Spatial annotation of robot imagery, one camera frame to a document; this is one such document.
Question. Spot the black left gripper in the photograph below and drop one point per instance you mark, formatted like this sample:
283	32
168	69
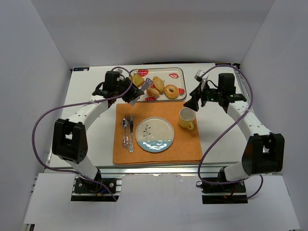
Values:
131	90

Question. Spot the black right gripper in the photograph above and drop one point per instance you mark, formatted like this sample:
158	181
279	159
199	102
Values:
199	95

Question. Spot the silver serving tongs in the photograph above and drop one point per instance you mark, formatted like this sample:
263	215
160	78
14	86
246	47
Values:
147	83

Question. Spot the sesame bread roll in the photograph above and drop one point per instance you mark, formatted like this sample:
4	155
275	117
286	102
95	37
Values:
153	92

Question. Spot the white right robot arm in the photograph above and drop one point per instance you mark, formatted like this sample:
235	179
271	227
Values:
264	149

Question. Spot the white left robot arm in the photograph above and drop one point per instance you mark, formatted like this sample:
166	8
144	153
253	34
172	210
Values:
69	137

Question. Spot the yellow mug white inside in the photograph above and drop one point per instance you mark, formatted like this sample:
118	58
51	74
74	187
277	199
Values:
186	118

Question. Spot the sugared bagel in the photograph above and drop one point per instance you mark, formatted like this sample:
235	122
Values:
171	91

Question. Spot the toast slice with herbs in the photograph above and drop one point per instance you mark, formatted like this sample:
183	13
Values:
138	81

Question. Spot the strawberry print tray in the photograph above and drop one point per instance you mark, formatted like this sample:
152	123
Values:
168	84

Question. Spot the silver fork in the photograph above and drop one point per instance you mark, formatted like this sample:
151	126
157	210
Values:
127	116

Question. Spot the long brown pastry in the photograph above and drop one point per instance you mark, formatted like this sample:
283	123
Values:
159	84

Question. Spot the silver spoon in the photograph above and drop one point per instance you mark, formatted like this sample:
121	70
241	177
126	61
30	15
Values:
124	126

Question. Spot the orange woven placemat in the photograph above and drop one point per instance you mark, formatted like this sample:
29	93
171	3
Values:
186	146

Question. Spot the cream and blue plate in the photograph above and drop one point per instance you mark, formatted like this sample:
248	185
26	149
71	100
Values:
154	134

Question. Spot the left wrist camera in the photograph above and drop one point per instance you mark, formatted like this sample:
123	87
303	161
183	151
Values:
119	70

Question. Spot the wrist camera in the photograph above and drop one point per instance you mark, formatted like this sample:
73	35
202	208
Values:
119	70
201	77

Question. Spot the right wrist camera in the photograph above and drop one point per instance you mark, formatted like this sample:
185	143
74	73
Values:
201	77

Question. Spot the aluminium table frame rail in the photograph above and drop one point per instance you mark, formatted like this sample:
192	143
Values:
172	169

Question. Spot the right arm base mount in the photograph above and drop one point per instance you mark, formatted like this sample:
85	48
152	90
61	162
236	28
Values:
222	194

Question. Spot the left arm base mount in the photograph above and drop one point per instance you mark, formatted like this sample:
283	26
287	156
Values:
85	191

